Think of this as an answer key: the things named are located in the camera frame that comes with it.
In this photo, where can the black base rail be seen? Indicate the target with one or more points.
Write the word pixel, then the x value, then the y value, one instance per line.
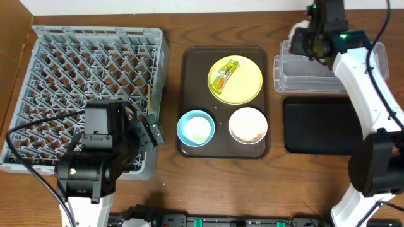
pixel 141 215

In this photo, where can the yellow plate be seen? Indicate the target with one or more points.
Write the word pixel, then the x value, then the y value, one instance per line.
pixel 244 84

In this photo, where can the black waste tray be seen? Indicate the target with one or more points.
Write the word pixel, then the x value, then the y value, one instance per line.
pixel 321 125

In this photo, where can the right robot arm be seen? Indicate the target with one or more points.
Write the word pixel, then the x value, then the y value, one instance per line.
pixel 376 169

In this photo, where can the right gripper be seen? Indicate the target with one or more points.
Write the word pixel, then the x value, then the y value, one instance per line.
pixel 301 42

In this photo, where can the wooden chopstick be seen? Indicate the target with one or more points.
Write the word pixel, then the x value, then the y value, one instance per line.
pixel 149 99

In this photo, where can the brown serving tray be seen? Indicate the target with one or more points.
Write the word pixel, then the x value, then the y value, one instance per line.
pixel 195 95

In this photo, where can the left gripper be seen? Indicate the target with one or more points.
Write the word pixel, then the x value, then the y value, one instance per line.
pixel 151 130

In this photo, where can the grey plastic dish rack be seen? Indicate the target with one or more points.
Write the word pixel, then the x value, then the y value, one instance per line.
pixel 70 66

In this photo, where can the green snack wrapper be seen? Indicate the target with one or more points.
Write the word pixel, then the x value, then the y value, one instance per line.
pixel 223 75

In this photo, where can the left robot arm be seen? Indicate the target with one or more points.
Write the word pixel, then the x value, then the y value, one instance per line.
pixel 88 172

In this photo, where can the clear plastic bin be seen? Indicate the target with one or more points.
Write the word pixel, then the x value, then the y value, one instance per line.
pixel 297 74

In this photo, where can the white bowl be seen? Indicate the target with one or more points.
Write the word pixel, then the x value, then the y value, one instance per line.
pixel 248 125

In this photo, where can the light blue bowl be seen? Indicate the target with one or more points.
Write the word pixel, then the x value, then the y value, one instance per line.
pixel 195 128

